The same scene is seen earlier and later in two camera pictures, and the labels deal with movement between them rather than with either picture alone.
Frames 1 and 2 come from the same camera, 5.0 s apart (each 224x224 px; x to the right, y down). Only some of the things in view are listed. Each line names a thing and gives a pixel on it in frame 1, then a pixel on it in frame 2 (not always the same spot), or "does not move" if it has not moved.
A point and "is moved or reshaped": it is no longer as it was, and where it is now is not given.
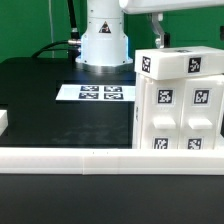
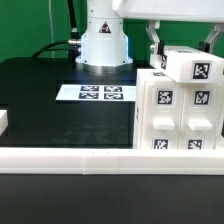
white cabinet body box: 178,113 does not move
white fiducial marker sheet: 96,92 does not move
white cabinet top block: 164,63 is moved or reshaped
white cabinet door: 163,113 does not move
